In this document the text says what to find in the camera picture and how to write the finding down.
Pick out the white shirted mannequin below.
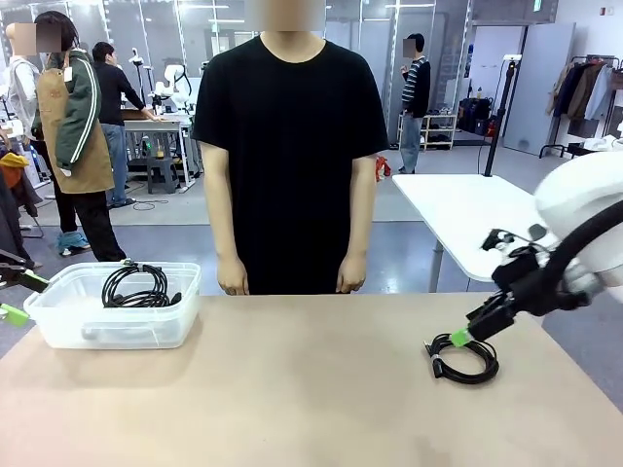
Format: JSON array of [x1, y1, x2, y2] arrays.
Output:
[[3, 22, 43, 142]]

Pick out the man in black sweater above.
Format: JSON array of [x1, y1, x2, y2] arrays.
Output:
[[91, 41, 169, 209]]

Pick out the woman in brown apron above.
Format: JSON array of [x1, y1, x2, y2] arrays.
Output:
[[29, 10, 128, 264]]

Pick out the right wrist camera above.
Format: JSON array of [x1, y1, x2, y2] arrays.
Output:
[[481, 228, 517, 254]]

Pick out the clothes rack with coats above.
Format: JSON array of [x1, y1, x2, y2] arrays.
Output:
[[538, 54, 623, 160]]

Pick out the white shoe rack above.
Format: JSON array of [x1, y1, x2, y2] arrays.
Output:
[[421, 112, 459, 152]]

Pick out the grey partition panel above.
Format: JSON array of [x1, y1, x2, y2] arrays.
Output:
[[502, 21, 576, 157]]

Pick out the dark garment on stand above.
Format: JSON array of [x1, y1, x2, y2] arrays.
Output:
[[0, 164, 45, 271]]

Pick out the right arm black hose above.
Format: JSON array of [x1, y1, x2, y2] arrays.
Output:
[[508, 198, 623, 315]]

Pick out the man in striped sweater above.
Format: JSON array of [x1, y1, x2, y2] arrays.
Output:
[[397, 32, 433, 175]]

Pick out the white workbench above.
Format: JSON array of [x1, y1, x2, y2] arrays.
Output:
[[121, 114, 203, 192]]

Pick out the person's left hand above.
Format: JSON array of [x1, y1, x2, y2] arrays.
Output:
[[336, 253, 368, 295]]

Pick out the person's right hand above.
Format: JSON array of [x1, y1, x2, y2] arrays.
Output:
[[216, 256, 251, 297]]

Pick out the white table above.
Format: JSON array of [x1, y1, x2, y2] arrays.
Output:
[[391, 172, 561, 293]]

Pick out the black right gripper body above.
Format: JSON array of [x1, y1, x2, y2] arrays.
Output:
[[491, 252, 551, 299]]

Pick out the clear plastic storage bin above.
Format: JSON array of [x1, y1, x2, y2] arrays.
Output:
[[22, 262, 203, 350]]

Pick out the thin cable grey tie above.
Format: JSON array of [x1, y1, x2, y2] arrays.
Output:
[[100, 260, 184, 308]]

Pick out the black pole with white camera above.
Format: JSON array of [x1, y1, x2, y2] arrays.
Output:
[[483, 54, 523, 178]]

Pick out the black bags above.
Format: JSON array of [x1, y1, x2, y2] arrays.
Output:
[[457, 96, 498, 137]]

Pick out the orange cloth bundle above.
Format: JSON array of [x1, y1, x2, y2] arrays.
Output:
[[0, 151, 30, 189]]

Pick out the black utility cart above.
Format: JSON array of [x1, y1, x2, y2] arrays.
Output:
[[559, 140, 613, 164]]

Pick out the grey plastic stool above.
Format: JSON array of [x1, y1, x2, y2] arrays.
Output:
[[146, 156, 179, 195]]

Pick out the small black cable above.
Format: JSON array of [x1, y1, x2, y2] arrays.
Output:
[[423, 333, 501, 386]]

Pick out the person's black t-shirt torso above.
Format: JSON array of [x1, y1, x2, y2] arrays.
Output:
[[192, 31, 390, 297]]

